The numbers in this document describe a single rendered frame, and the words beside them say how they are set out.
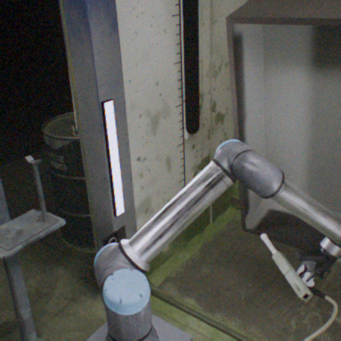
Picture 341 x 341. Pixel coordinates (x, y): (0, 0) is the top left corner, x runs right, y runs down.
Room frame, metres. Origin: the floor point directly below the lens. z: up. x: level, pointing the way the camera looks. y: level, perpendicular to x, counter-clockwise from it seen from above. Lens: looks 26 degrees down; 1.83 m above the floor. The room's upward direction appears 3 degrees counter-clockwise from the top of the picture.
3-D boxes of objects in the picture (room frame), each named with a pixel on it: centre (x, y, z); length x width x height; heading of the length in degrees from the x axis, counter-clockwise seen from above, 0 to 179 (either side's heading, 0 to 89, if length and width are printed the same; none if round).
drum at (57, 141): (2.82, 0.58, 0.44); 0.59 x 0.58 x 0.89; 33
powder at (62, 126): (2.83, 0.58, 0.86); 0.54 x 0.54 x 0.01
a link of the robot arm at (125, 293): (1.10, 0.16, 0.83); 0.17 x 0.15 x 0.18; 18
